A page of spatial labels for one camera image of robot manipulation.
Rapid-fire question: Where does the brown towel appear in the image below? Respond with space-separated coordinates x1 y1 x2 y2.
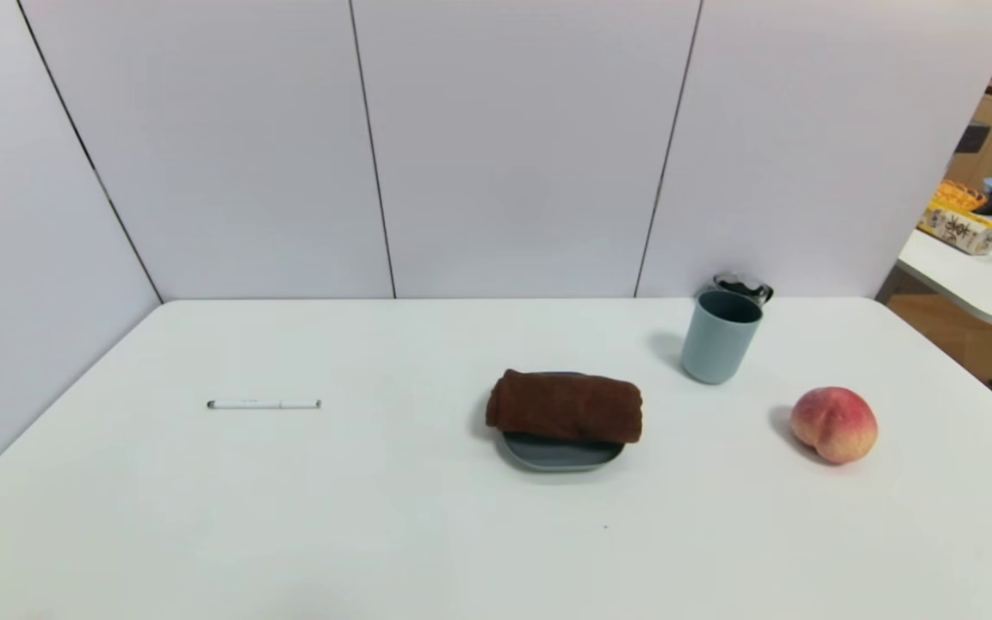
485 369 644 446

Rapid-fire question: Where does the grey-blue square dish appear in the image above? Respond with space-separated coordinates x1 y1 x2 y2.
499 371 626 473

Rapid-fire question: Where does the blue-grey plastic cup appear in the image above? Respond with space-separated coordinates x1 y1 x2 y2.
680 289 764 385

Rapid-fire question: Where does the white pen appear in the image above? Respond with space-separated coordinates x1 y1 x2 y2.
207 399 322 410

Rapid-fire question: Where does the black and clear clip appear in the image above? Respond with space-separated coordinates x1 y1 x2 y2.
713 272 774 307

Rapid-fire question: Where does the pink peach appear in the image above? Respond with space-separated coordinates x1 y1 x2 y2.
789 387 879 466

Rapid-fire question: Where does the printed cardboard box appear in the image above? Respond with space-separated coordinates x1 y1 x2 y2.
919 201 992 257

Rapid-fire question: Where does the white side table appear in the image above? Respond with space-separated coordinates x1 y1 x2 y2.
896 227 992 332

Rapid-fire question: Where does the orange wire basket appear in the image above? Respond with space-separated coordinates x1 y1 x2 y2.
933 179 989 213

